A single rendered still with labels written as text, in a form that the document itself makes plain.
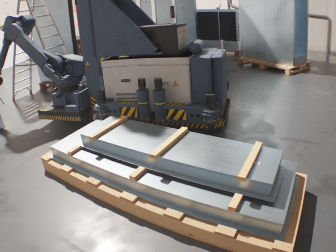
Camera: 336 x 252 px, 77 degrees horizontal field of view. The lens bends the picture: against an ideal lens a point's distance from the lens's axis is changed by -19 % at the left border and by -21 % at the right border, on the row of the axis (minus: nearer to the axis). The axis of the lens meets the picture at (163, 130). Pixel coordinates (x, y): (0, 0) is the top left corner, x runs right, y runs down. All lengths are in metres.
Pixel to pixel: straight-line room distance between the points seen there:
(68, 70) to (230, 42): 5.49
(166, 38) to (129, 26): 0.43
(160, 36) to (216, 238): 2.11
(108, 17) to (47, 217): 2.17
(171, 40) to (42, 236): 2.25
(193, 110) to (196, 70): 0.41
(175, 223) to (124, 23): 2.13
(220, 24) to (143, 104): 5.69
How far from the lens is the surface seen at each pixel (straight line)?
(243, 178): 1.50
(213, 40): 8.09
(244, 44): 6.88
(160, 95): 2.58
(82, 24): 3.19
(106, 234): 1.78
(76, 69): 3.70
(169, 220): 1.66
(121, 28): 2.91
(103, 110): 2.89
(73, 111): 3.29
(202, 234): 1.61
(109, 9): 2.98
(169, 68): 2.69
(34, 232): 2.00
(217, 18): 8.02
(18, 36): 3.85
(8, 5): 15.10
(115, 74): 2.95
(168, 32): 2.79
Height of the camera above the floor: 1.30
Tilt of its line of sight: 26 degrees down
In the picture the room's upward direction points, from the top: 5 degrees counter-clockwise
